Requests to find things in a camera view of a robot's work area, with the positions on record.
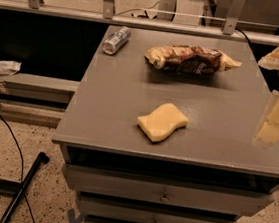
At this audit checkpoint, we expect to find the black floor cable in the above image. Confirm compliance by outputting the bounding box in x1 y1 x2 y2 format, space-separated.
0 86 54 223

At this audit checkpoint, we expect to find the grey drawer cabinet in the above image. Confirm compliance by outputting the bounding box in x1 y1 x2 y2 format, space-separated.
53 29 279 223

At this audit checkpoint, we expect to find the metal rail bracket right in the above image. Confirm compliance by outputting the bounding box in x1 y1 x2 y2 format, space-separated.
222 0 246 35

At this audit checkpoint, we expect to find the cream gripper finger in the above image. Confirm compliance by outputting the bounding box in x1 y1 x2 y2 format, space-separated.
258 47 279 70

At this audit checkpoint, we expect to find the brown chip bag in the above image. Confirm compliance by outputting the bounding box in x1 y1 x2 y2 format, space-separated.
145 45 242 76

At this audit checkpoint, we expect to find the top drawer knob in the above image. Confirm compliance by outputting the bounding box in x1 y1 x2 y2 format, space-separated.
160 193 170 203

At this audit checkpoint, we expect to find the black tripod leg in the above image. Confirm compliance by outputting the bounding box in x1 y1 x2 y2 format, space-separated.
0 152 50 223

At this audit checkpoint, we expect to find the silver soda can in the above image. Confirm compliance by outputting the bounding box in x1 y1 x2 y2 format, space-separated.
102 26 131 55

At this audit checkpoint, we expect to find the yellow sponge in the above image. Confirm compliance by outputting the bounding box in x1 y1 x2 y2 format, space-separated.
137 103 189 143

